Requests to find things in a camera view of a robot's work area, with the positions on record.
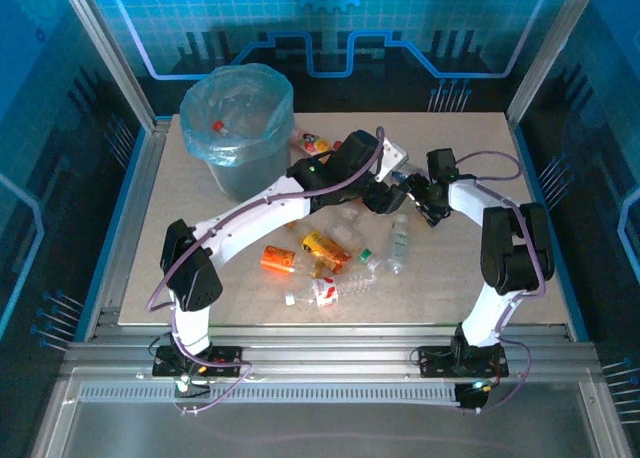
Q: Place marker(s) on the grey plastic bin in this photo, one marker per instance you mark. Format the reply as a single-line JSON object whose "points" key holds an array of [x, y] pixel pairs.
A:
{"points": [[250, 178]]}

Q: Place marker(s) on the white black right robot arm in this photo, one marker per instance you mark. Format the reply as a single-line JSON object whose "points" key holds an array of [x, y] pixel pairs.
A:
{"points": [[510, 248]]}

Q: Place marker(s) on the colourful label plastic bottle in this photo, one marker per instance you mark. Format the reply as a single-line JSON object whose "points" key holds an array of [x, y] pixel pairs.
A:
{"points": [[312, 141]]}

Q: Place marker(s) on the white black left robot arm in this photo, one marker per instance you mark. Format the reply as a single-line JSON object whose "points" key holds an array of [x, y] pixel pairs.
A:
{"points": [[250, 223]]}

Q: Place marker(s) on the small black electronics module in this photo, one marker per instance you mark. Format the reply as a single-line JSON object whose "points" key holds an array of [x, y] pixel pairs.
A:
{"points": [[186, 385], [472, 397]]}

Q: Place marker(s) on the pale green label bottle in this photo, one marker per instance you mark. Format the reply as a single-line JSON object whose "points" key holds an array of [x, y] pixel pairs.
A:
{"points": [[398, 243]]}

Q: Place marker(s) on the grey metal tray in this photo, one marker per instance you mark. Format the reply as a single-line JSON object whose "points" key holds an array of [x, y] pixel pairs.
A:
{"points": [[325, 433]]}

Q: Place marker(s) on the aluminium frame post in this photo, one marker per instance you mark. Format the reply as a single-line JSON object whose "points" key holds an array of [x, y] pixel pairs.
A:
{"points": [[550, 53], [112, 58]]}

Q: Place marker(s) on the clear bottle red cap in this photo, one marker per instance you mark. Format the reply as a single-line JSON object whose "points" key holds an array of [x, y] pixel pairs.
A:
{"points": [[218, 126]]}

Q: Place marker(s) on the orange label plastic bottle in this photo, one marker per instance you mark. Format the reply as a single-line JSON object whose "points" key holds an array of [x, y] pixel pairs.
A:
{"points": [[277, 259]]}

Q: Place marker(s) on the clear bottle green cap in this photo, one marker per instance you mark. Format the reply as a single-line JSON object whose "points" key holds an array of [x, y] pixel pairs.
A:
{"points": [[365, 255]]}

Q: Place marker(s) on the wide aluminium frame rail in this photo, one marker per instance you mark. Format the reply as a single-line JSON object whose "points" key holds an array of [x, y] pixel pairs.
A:
{"points": [[325, 348]]}

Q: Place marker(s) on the red white label bottle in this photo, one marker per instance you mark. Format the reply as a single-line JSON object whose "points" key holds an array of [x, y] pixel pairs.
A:
{"points": [[325, 292]]}

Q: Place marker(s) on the yellow label juice bottle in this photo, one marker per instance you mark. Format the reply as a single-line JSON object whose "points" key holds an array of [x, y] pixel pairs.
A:
{"points": [[320, 245]]}

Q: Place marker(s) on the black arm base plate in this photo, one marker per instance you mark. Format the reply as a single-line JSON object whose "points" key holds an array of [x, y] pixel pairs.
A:
{"points": [[435, 370], [161, 365]]}

